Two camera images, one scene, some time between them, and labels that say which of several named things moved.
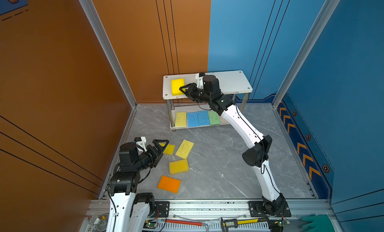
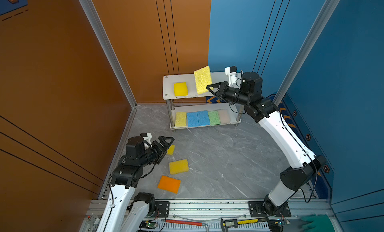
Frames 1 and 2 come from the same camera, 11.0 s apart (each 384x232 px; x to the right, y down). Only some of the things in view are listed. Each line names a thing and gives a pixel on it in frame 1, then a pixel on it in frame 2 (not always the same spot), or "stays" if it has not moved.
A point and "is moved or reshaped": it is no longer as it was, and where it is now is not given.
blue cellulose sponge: (203, 118) stays
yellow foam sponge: (178, 166) stays
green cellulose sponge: (214, 118) stays
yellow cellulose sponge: (184, 149) to (203, 79)
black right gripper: (192, 88) to (223, 87)
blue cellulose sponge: (192, 119) stays
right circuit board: (282, 223) stays
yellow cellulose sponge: (180, 119) stays
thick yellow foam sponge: (176, 84) is moved or reshaped
